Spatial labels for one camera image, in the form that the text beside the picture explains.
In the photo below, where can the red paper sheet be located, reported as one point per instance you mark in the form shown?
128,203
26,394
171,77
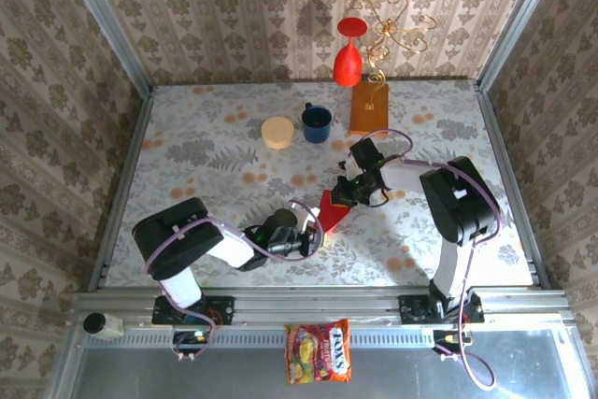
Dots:
331,219

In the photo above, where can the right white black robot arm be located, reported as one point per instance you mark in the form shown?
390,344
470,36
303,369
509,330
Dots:
402,179

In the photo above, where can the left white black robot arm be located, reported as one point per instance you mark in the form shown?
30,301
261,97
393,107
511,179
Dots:
229,249

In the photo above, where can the dark blue mug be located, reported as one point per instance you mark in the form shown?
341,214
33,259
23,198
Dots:
317,132

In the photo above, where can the orange wooden rack base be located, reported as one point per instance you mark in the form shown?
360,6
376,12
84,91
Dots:
369,116

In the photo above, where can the beige round lid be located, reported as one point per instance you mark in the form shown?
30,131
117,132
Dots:
278,132

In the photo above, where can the red yellow candy bag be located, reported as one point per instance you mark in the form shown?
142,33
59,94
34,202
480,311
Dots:
317,352

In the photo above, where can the red wine glass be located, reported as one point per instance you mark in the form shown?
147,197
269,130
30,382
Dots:
346,65

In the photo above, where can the black connector box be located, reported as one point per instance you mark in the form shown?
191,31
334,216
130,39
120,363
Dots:
448,338
191,337

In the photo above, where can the grey metal panel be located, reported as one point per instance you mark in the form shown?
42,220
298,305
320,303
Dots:
233,371

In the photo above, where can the floral tablecloth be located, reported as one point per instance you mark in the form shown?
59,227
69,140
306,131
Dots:
210,114

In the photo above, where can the aluminium frame cross rail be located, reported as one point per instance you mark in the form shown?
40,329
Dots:
317,305

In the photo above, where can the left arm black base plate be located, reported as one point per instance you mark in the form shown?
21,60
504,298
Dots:
224,310

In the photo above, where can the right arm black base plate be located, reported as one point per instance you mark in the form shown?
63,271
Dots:
411,310

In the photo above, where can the aluminium table side rail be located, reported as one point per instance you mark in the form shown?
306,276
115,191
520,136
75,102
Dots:
496,137
131,161

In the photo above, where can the small black white camera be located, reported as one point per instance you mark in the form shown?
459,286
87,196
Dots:
100,323

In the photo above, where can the aluminium frame post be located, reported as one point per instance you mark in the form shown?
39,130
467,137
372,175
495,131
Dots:
514,20
103,20

